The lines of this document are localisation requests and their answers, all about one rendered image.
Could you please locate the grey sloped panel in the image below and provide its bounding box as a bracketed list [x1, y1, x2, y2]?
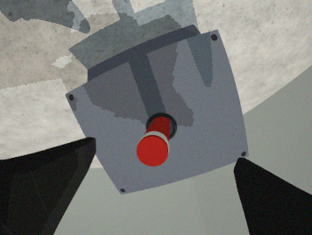
[65, 25, 249, 195]

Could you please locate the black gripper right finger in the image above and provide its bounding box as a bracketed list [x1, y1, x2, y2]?
[233, 157, 312, 235]

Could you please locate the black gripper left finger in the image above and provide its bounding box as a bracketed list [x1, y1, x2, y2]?
[0, 138, 96, 235]

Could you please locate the red peg with white band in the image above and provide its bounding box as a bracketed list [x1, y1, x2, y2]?
[136, 117, 170, 167]

